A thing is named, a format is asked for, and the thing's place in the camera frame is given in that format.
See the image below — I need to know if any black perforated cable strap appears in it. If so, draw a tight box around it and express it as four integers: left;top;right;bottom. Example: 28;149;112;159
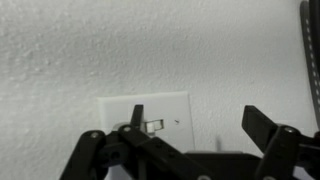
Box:
299;0;320;130

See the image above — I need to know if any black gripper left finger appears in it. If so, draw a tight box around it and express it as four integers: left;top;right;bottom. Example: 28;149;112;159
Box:
59;104;215;180

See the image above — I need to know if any white double switch plate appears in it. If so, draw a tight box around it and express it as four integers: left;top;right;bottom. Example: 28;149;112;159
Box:
97;91;196;180

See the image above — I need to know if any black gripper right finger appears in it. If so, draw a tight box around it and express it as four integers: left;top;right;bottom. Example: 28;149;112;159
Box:
241;105;320;180

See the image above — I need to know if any white light switch toggle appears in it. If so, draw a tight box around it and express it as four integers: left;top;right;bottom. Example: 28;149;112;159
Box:
141;118;165;135

